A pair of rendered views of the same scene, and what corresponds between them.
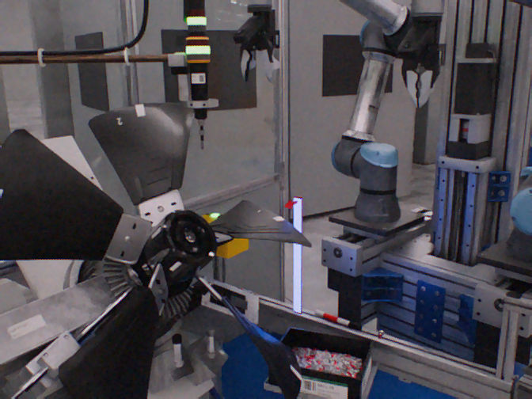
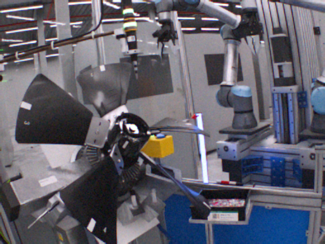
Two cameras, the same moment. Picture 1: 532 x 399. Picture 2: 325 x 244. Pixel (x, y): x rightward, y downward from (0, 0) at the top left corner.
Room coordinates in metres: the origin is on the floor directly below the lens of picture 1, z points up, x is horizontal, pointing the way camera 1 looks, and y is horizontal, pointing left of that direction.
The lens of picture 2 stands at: (0.09, -0.01, 1.35)
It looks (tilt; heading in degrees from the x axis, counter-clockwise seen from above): 8 degrees down; 4
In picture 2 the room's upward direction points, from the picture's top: 8 degrees counter-clockwise
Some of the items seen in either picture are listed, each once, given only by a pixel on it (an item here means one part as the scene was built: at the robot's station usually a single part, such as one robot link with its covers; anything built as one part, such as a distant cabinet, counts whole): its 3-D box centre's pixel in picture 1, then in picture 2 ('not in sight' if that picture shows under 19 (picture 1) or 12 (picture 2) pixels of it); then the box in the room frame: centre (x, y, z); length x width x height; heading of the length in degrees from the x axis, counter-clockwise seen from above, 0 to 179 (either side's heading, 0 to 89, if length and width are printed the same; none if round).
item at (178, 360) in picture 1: (177, 350); (134, 199); (0.91, 0.18, 0.99); 0.02 x 0.02 x 0.06
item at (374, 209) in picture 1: (377, 200); (244, 117); (1.62, -0.36, 1.09); 0.15 x 0.15 x 0.10
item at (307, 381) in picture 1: (321, 364); (222, 204); (1.08, -0.13, 0.85); 0.22 x 0.17 x 0.07; 69
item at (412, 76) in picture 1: (416, 88); (252, 45); (1.31, -0.37, 1.46); 0.06 x 0.03 x 0.09; 144
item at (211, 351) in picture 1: (210, 342); (154, 196); (0.98, 0.12, 0.96); 0.02 x 0.02 x 0.06
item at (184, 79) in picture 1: (194, 80); (129, 40); (1.02, 0.13, 1.50); 0.09 x 0.07 x 0.10; 88
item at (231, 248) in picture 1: (218, 236); (155, 147); (1.49, 0.14, 1.02); 0.16 x 0.10 x 0.11; 53
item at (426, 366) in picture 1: (332, 335); (226, 192); (1.25, -0.17, 0.82); 0.90 x 0.04 x 0.08; 53
